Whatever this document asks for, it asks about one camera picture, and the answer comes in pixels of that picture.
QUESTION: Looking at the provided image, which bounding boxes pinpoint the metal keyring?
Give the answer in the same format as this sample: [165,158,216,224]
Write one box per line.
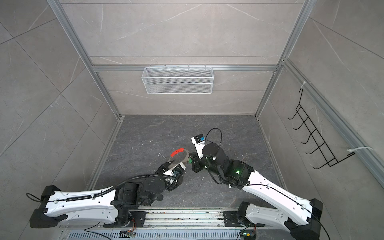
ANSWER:
[168,149,189,169]

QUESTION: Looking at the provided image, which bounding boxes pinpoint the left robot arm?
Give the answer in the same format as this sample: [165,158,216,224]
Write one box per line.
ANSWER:
[27,162,186,229]

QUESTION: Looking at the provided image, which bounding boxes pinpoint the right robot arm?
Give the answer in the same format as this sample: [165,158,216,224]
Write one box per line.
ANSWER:
[190,134,325,240]

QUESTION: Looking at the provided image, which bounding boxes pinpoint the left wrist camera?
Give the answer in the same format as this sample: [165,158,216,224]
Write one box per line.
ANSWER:
[171,163,186,178]

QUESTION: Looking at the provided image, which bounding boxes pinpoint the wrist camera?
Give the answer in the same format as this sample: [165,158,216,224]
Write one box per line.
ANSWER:
[171,163,186,178]
[191,134,206,159]

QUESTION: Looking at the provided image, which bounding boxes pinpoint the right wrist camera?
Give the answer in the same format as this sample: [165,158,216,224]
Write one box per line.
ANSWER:
[191,134,206,159]

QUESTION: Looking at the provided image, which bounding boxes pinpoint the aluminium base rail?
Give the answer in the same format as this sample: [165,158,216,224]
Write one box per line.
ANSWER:
[59,204,311,231]

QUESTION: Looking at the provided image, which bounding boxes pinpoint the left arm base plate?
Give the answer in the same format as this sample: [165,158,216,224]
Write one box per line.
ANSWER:
[103,210,147,228]

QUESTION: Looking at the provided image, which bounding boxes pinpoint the slotted cable duct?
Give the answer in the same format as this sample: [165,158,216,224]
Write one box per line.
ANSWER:
[68,229,240,240]

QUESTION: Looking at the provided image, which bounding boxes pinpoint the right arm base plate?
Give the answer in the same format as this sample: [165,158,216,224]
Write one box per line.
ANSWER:
[223,211,265,228]

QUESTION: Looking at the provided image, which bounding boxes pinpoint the white wire mesh basket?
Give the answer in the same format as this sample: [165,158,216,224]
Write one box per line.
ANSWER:
[142,67,214,95]

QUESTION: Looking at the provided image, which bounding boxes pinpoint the black wire hook rack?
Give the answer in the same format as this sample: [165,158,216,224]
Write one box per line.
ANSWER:
[287,89,355,170]

